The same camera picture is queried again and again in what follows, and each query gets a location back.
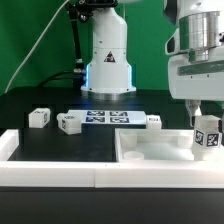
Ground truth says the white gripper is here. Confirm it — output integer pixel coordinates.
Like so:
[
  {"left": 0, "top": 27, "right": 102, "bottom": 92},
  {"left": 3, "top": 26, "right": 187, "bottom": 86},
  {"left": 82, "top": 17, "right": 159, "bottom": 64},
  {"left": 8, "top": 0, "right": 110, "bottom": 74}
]
[{"left": 168, "top": 49, "right": 224, "bottom": 126}]

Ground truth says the white square tabletop part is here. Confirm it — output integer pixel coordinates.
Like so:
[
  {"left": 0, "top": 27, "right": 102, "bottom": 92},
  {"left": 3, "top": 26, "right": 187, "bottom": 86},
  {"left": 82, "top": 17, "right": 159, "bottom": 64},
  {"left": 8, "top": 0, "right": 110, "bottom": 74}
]
[{"left": 115, "top": 129, "right": 224, "bottom": 162}]

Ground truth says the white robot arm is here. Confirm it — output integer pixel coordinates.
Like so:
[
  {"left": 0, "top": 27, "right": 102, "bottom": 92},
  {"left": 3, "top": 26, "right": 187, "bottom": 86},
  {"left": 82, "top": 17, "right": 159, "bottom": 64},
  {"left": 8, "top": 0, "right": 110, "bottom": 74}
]
[{"left": 76, "top": 0, "right": 224, "bottom": 124}]

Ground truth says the white marker plate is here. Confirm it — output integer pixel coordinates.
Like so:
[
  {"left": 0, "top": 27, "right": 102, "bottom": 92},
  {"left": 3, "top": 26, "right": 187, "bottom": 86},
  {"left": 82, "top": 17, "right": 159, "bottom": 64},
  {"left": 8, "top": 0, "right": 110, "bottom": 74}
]
[{"left": 68, "top": 110, "right": 146, "bottom": 125}]

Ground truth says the white U-shaped obstacle fence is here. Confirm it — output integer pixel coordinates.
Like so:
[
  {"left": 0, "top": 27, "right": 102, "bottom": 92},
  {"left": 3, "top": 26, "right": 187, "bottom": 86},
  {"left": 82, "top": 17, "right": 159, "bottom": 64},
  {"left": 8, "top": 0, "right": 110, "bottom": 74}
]
[{"left": 0, "top": 130, "right": 224, "bottom": 188}]

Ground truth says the black cable with connector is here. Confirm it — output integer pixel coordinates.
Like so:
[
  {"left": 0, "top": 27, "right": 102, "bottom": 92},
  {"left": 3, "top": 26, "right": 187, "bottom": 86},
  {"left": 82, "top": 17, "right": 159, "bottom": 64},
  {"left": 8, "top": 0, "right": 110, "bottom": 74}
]
[{"left": 37, "top": 69, "right": 86, "bottom": 88}]

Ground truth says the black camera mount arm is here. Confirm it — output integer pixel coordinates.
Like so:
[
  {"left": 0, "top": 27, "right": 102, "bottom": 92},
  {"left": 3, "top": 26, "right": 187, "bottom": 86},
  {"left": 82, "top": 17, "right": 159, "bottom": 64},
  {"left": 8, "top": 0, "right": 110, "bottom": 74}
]
[{"left": 65, "top": 0, "right": 118, "bottom": 69}]

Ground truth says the grey thin cable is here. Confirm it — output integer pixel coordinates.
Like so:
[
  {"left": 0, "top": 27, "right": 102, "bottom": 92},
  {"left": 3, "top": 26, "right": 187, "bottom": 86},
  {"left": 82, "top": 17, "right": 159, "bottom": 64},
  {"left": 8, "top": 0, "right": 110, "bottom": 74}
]
[{"left": 4, "top": 0, "right": 72, "bottom": 94}]

